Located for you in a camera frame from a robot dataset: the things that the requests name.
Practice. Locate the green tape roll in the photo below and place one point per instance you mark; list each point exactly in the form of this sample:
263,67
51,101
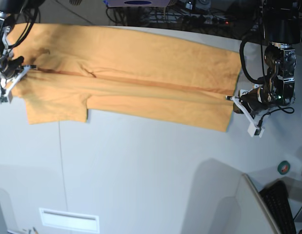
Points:
284,167

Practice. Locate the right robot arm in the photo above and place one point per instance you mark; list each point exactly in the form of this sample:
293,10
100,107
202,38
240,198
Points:
10,10

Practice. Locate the black keyboard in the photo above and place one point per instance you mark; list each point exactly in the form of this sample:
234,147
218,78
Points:
275,197

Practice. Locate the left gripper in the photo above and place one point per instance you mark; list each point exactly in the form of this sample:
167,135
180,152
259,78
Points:
275,88

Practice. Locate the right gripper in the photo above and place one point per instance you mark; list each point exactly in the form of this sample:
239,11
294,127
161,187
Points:
11,72

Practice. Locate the white label plate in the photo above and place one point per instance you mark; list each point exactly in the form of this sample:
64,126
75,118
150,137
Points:
70,221

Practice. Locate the yellow t-shirt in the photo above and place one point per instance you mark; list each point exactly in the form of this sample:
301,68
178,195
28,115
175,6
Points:
82,68

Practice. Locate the blue box at top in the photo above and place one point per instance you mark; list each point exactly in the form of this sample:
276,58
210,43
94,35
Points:
133,3

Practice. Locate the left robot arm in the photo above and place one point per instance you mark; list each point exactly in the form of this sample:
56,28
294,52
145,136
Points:
279,23

